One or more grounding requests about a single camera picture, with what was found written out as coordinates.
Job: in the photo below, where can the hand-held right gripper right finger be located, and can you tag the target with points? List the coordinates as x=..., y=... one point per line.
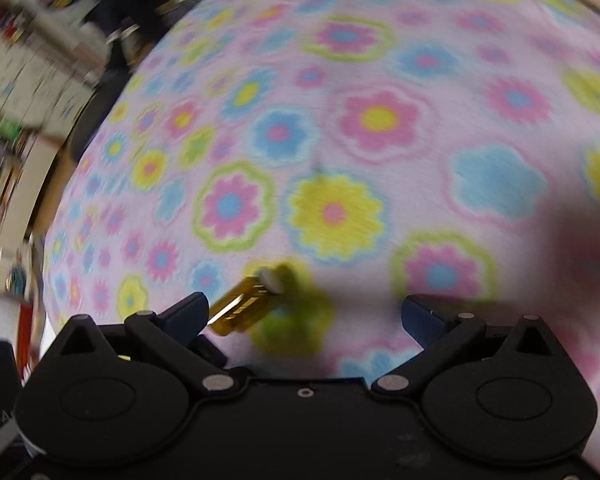
x=422, y=316

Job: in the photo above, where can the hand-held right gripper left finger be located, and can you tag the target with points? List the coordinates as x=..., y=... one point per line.
x=187, y=316

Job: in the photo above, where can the amber bottle with white cap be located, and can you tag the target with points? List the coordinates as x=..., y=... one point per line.
x=247, y=302

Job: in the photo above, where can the floral fleece blanket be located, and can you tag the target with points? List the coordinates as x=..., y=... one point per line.
x=360, y=150

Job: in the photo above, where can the cluttered white shelf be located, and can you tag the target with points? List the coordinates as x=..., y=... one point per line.
x=20, y=95

